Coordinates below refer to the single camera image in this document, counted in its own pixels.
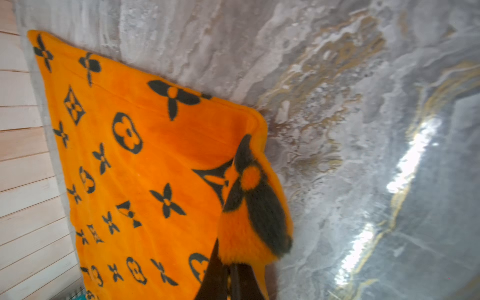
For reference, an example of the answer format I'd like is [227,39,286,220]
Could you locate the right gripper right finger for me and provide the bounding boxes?
[230,264,265,300]

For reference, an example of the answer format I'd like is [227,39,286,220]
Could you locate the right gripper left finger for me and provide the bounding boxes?
[195,240,229,300]

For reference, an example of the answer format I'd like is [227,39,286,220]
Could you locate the orange patterned pillowcase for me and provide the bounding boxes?
[27,30,293,300]

